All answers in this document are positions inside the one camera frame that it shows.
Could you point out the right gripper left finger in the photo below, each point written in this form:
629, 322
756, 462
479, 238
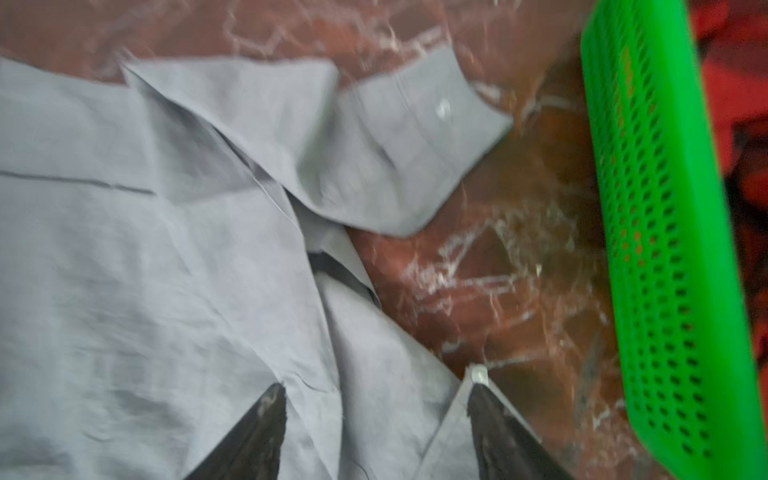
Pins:
251, 449

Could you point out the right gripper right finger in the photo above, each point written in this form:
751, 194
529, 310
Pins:
504, 448

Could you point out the grey long sleeve shirt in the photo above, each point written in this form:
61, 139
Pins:
174, 245

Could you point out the green plastic basket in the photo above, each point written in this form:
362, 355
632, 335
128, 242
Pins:
689, 374

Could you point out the red black plaid shirt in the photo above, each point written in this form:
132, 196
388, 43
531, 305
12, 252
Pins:
732, 41

